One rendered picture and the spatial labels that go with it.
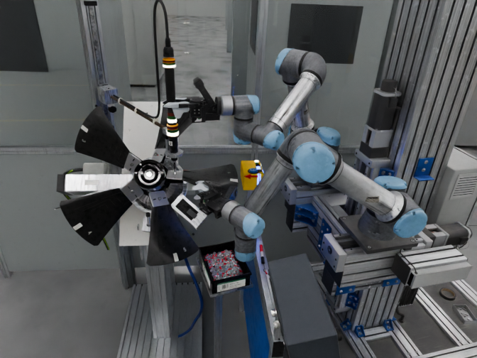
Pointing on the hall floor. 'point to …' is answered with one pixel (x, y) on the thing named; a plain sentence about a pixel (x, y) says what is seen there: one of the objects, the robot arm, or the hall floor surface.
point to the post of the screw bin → (218, 326)
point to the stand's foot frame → (195, 338)
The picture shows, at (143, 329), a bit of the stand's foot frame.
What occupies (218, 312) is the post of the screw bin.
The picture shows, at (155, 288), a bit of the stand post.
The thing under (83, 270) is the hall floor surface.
